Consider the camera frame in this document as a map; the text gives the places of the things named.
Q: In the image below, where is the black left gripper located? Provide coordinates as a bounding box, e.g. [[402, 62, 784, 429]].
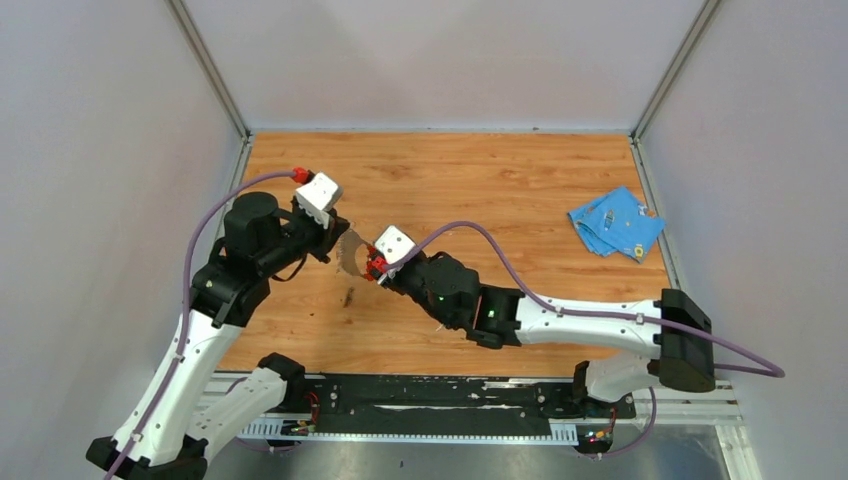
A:
[[259, 194, 351, 276]]

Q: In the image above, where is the keyring holder with red handle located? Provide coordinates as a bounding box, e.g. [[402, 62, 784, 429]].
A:
[[336, 229, 385, 281]]

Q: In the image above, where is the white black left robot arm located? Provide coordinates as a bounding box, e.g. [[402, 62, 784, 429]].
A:
[[86, 187, 349, 479]]

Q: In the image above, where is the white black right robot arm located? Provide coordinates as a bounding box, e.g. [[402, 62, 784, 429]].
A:
[[369, 252, 716, 418]]

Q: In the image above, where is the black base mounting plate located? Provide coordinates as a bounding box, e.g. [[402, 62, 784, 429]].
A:
[[304, 374, 636, 436]]

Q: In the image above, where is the blue patterned cloth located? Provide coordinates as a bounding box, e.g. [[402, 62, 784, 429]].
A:
[[568, 186, 666, 263]]

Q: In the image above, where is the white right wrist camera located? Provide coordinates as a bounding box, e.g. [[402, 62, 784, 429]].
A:
[[374, 225, 416, 265]]

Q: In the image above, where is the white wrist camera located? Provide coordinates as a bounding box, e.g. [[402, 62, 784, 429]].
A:
[[294, 172, 343, 230], [374, 225, 416, 265]]

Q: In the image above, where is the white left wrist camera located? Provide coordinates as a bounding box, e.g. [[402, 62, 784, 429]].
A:
[[294, 172, 343, 230]]

